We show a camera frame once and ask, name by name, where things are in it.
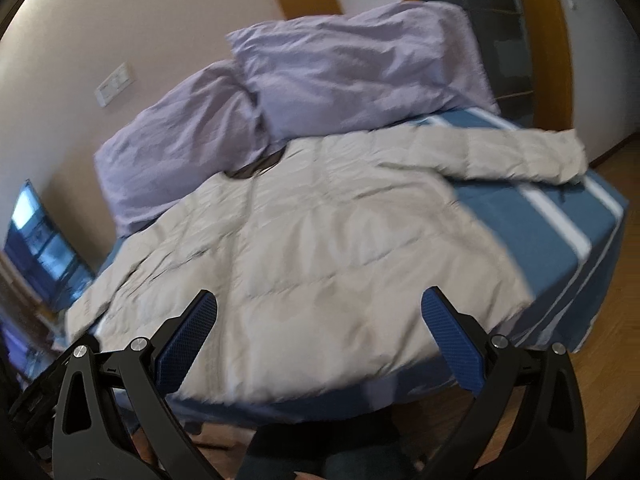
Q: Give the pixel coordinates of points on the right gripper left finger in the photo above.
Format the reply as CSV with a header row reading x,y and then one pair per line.
x,y
90,441

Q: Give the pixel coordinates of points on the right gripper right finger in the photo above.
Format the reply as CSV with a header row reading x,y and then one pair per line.
x,y
548,438

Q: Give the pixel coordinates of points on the beige puffer jacket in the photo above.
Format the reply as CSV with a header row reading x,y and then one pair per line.
x,y
319,263

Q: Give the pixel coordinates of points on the window with blue view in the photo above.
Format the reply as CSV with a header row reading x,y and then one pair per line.
x,y
42,255

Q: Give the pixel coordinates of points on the blue striped bed mattress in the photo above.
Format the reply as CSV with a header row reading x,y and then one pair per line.
x,y
564,238

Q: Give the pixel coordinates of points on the lavender pillow near window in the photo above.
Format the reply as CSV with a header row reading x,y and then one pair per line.
x,y
207,124

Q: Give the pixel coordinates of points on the lavender pillow near door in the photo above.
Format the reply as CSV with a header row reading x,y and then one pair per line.
x,y
330,74

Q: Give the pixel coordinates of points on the white wall switch plate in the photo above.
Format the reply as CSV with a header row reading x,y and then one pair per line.
x,y
114,84

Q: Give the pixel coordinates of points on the wooden door frame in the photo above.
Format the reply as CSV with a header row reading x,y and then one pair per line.
x,y
524,48

